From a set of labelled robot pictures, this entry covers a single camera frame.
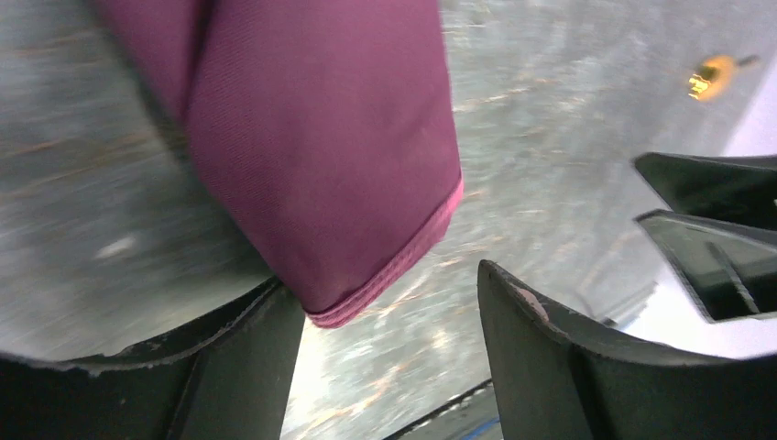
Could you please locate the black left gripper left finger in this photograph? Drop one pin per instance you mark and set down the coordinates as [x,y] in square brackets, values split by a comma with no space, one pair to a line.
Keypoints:
[224,375]

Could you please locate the magenta satin napkin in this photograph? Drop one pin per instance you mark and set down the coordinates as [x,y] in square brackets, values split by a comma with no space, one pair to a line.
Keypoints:
[324,128]

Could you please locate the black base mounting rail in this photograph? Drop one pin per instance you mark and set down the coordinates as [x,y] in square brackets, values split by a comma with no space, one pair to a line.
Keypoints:
[472,414]

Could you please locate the gold spoon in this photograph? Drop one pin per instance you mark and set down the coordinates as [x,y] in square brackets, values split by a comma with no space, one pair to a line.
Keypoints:
[715,74]

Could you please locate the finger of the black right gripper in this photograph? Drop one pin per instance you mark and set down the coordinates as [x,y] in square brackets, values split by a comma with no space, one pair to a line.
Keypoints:
[738,190]
[728,269]

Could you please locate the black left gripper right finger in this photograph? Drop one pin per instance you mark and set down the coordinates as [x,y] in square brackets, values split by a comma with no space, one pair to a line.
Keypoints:
[558,374]

